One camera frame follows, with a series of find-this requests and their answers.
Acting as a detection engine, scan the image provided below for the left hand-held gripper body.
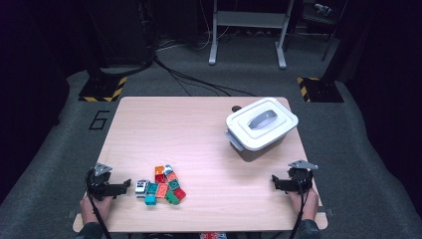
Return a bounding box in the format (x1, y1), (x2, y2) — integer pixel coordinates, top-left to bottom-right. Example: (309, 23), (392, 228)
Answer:
(86, 162), (122, 202)

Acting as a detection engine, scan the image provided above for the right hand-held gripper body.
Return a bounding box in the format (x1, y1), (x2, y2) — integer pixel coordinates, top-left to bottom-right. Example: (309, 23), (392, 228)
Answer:
(284, 159), (319, 194)

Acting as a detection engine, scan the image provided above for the cyan toy block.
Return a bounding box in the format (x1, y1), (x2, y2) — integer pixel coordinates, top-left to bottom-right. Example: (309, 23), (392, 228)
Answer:
(143, 193), (158, 207)

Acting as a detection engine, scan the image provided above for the clear brown storage box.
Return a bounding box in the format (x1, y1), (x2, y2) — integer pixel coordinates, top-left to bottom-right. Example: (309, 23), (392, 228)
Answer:
(225, 129), (289, 163)

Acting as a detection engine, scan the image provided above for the long orange toy block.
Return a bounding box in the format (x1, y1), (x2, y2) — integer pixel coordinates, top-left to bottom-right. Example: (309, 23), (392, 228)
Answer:
(155, 182), (170, 199)

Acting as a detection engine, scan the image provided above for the bright green toy block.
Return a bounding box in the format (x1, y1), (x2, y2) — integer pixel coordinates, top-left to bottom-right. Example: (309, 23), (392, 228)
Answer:
(164, 191), (180, 206)

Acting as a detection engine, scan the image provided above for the white box lid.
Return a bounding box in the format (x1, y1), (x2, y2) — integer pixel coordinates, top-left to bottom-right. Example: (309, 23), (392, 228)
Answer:
(225, 97), (300, 152)

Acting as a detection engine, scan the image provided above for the person's right hand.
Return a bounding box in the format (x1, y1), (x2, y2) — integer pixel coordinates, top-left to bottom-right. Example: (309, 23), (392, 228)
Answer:
(287, 186), (320, 222)

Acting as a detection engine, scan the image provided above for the person's left hand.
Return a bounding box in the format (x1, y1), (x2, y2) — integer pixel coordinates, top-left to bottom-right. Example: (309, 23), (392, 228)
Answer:
(79, 194), (113, 226)

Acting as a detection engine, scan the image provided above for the red patterned cloth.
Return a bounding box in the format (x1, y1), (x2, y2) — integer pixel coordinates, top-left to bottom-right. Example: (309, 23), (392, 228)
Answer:
(199, 232), (229, 239)

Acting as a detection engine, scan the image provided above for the black equipment cabinet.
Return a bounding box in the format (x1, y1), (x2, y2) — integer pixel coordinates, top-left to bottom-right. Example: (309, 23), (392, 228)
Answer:
(83, 0), (155, 68)

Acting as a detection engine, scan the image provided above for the gray device on shelf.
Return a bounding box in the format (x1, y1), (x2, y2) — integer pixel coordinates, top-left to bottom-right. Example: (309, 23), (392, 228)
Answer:
(314, 2), (333, 18)

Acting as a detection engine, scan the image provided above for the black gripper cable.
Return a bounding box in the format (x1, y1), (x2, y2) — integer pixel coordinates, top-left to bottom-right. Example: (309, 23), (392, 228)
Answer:
(289, 170), (313, 239)
(85, 168), (113, 239)

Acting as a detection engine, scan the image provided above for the black yellow striped base plate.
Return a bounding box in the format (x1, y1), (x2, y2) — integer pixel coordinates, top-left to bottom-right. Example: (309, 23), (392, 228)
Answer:
(78, 75), (128, 104)
(296, 76), (345, 104)

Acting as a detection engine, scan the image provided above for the black stand post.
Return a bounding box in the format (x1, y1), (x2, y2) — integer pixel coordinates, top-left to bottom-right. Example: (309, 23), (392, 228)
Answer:
(81, 0), (107, 83)
(321, 0), (366, 83)

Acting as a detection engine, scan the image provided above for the thin black floor cable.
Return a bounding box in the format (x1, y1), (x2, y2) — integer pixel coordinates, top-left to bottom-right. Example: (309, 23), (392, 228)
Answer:
(153, 57), (258, 99)

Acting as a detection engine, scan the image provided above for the white floor cable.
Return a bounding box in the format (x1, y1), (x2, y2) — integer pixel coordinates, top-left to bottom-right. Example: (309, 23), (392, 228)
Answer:
(155, 29), (214, 53)

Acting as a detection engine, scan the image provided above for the white metal desk frame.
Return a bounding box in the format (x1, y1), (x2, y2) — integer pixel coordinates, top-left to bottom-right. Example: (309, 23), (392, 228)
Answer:
(208, 0), (296, 71)

